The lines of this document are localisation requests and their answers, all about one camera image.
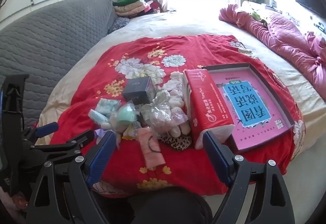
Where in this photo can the green cloth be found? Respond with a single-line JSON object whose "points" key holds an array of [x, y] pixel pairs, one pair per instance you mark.
{"points": [[258, 15]]}

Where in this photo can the red tissue pack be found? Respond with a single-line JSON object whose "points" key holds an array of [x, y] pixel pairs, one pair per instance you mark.
{"points": [[206, 101]]}

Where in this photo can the dark patterned pillow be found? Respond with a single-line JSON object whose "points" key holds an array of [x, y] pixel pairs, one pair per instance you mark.
{"points": [[118, 23]]}

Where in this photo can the plush bear purple dress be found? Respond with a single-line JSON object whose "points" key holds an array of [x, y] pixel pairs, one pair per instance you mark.
{"points": [[179, 119]]}

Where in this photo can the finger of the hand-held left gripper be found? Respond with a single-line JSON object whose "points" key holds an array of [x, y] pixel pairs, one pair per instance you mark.
{"points": [[66, 145], [48, 128]]}

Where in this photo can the pink quilt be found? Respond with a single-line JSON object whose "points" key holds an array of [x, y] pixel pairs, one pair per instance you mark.
{"points": [[287, 35]]}

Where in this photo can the light blue tissue packet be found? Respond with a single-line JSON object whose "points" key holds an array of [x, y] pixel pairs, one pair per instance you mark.
{"points": [[98, 117]]}

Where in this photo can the leopard print scrunchie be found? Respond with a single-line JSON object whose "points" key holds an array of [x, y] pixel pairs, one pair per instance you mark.
{"points": [[178, 143]]}

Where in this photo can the green print tissue packet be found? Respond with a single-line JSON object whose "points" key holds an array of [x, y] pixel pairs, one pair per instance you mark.
{"points": [[108, 106]]}

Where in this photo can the bed with cream sheet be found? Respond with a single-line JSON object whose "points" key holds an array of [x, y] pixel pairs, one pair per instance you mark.
{"points": [[193, 22]]}

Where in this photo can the white floral scrunchie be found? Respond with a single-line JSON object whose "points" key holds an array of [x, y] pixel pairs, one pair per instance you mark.
{"points": [[155, 117]]}

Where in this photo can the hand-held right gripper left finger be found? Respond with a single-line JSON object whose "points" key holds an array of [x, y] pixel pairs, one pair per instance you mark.
{"points": [[101, 157]]}

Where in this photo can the grey quilted headboard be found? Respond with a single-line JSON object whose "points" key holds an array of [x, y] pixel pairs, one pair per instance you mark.
{"points": [[51, 35]]}

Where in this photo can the person's left hand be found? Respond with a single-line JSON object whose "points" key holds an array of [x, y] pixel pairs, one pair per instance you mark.
{"points": [[19, 202]]}

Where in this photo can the dark square box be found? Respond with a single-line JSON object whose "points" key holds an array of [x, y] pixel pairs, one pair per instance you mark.
{"points": [[138, 88]]}

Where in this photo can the pile of folded clothes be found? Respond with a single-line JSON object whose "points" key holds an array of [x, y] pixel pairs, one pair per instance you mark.
{"points": [[130, 7]]}

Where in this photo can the green sponge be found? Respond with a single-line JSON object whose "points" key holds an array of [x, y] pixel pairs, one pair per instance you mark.
{"points": [[127, 114]]}

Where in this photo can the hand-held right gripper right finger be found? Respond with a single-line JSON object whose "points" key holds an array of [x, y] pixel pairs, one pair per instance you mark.
{"points": [[216, 160]]}

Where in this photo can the pink cloth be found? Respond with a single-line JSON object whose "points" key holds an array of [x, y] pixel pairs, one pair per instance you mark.
{"points": [[150, 160]]}

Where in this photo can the pink box tray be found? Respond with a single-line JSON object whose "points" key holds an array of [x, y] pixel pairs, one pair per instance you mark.
{"points": [[254, 101]]}

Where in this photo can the red floral blanket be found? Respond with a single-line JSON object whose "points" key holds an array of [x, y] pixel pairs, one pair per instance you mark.
{"points": [[158, 55]]}

